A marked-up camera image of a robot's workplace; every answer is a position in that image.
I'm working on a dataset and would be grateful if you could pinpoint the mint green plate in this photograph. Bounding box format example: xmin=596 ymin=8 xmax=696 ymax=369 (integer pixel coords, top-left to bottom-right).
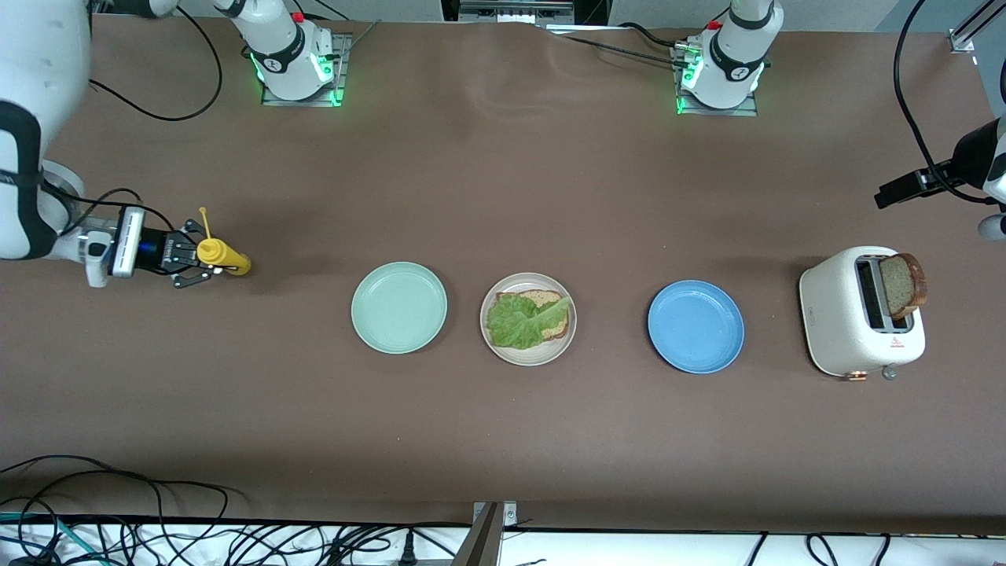
xmin=351 ymin=261 xmax=449 ymax=355

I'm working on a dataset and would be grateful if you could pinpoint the white toaster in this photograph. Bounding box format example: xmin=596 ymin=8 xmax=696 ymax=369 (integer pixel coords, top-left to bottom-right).
xmin=799 ymin=246 xmax=927 ymax=382

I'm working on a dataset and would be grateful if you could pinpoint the blue plate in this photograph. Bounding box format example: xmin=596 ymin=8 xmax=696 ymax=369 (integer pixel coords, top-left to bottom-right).
xmin=647 ymin=280 xmax=746 ymax=375

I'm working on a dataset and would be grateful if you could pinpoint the yellow squeeze bottle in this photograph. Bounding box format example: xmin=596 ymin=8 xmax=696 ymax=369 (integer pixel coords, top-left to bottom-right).
xmin=196 ymin=207 xmax=252 ymax=277

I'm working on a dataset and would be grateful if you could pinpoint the grey metal fixture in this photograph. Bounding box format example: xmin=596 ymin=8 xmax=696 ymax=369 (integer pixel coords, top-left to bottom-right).
xmin=458 ymin=0 xmax=575 ymax=24

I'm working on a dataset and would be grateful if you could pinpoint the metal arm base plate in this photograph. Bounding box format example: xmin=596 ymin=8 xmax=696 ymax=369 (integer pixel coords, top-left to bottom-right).
xmin=261 ymin=33 xmax=351 ymax=108
xmin=672 ymin=43 xmax=759 ymax=117

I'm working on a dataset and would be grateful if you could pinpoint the teal cable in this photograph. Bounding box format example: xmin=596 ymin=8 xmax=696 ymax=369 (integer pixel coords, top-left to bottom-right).
xmin=0 ymin=511 xmax=87 ymax=566

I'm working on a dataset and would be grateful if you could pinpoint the light brown bread slice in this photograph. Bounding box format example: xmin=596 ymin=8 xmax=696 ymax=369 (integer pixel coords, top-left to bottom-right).
xmin=495 ymin=290 xmax=570 ymax=340

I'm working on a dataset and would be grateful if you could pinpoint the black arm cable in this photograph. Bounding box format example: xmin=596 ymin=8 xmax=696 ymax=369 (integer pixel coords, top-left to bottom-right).
xmin=894 ymin=0 xmax=995 ymax=205
xmin=43 ymin=0 xmax=223 ymax=237

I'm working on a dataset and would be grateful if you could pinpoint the grey metal bracket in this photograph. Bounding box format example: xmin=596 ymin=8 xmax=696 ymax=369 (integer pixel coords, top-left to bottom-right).
xmin=452 ymin=501 xmax=518 ymax=566

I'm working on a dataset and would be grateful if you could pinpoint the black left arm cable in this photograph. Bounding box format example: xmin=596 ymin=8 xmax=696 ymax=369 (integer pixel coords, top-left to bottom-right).
xmin=894 ymin=0 xmax=995 ymax=205

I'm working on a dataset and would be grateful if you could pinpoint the beige plate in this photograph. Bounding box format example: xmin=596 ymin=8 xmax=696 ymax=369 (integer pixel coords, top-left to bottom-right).
xmin=479 ymin=273 xmax=577 ymax=367

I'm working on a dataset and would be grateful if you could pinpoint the dark crust bread slice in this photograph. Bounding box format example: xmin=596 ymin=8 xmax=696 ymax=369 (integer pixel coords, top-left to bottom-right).
xmin=879 ymin=253 xmax=928 ymax=319

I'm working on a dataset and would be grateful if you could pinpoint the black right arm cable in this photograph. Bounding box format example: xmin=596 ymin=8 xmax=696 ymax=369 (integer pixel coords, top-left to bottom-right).
xmin=43 ymin=0 xmax=223 ymax=237

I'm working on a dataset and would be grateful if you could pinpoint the green lettuce leaf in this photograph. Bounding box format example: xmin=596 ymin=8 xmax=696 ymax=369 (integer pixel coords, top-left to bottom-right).
xmin=486 ymin=292 xmax=571 ymax=351

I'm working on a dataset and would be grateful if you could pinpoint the aluminium frame profile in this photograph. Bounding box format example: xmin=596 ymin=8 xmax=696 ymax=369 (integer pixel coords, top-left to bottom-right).
xmin=949 ymin=0 xmax=1006 ymax=54

